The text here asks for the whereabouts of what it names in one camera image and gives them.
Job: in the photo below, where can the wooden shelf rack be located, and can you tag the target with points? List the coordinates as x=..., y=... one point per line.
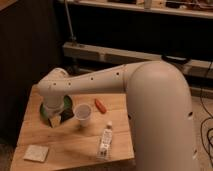
x=123, y=33

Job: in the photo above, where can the green ceramic bowl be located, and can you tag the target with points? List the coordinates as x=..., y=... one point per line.
x=68, y=101

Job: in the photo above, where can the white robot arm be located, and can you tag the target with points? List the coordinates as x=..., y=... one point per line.
x=158, y=100

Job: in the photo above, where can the black handle on shelf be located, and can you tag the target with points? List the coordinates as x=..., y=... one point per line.
x=175, y=60

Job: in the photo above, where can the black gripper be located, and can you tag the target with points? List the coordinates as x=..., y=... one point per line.
x=58, y=117

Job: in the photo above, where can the white square sponge pad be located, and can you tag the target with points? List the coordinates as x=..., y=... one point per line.
x=36, y=153

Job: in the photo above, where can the metal pole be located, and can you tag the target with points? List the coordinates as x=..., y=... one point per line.
x=72, y=36

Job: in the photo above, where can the white glue bottle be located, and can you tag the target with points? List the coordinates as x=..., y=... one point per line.
x=105, y=142

